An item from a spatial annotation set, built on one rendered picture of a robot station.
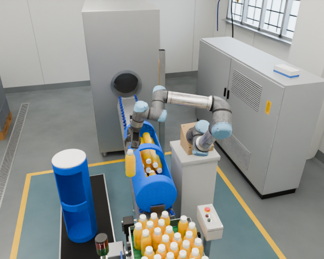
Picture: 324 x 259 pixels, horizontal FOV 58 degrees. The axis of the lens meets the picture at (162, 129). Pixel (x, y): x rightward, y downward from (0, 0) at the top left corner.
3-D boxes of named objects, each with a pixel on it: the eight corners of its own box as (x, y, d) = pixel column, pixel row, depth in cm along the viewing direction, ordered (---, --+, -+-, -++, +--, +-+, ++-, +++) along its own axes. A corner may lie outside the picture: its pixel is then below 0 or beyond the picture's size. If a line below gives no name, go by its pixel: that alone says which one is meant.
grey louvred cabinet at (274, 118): (220, 116, 544) (229, 36, 473) (297, 192, 363) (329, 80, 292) (193, 120, 531) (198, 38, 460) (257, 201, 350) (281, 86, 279)
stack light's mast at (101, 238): (109, 252, 159) (107, 232, 151) (110, 262, 154) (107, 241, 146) (97, 254, 158) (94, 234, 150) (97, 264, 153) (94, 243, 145)
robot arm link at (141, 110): (149, 109, 165) (135, 106, 164) (145, 124, 172) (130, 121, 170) (149, 101, 171) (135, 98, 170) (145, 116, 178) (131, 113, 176)
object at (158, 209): (164, 216, 205) (164, 202, 199) (165, 218, 203) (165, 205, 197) (150, 218, 203) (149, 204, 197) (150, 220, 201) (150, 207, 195)
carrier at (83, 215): (65, 226, 297) (71, 247, 275) (48, 154, 254) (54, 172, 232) (92, 217, 308) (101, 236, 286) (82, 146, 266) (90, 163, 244)
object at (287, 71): (281, 70, 320) (283, 64, 316) (298, 77, 301) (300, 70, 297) (272, 72, 316) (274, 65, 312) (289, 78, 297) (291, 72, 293)
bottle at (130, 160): (127, 179, 193) (127, 156, 183) (123, 172, 198) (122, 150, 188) (137, 176, 196) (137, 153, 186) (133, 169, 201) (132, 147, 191)
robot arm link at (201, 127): (206, 126, 228) (213, 119, 216) (205, 142, 223) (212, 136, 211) (191, 123, 226) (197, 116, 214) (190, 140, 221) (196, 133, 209)
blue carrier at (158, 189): (154, 145, 282) (155, 118, 268) (176, 210, 207) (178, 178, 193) (124, 147, 277) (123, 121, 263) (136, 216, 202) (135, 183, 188)
